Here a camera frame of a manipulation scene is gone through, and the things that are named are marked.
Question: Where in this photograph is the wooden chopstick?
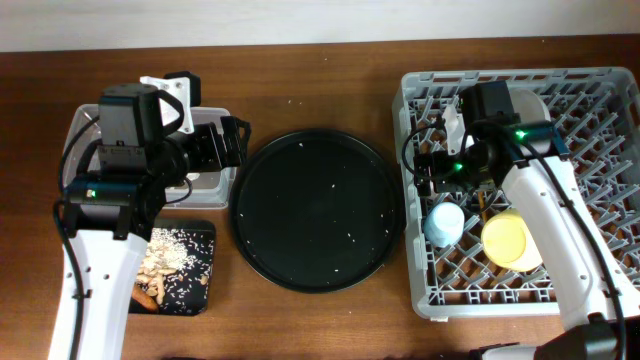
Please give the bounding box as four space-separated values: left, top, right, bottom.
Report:
477 191 488 223

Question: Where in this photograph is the blue cup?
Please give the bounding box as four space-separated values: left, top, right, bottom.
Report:
423 202 465 247

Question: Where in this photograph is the yellow bowl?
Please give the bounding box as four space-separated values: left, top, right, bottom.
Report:
481 209 543 272

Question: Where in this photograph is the grey plate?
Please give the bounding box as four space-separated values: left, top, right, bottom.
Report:
509 88 551 124

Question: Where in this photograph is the pile of peanut shells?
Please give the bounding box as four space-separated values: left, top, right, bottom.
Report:
135 228 211 307

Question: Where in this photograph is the orange carrot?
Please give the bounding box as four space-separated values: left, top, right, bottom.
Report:
131 285 159 313

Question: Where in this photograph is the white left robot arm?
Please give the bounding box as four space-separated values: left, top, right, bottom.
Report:
48 116 251 359

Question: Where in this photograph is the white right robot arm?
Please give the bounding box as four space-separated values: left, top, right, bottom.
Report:
412 120 639 359

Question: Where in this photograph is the grey dishwasher rack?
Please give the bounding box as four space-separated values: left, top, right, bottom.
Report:
392 67 639 321

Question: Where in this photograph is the clear plastic bin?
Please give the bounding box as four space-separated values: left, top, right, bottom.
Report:
63 104 236 210

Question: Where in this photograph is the round black tray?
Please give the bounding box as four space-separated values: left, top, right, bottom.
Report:
229 129 406 294

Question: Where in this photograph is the black rectangular tray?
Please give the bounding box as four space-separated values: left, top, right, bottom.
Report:
129 218 217 317

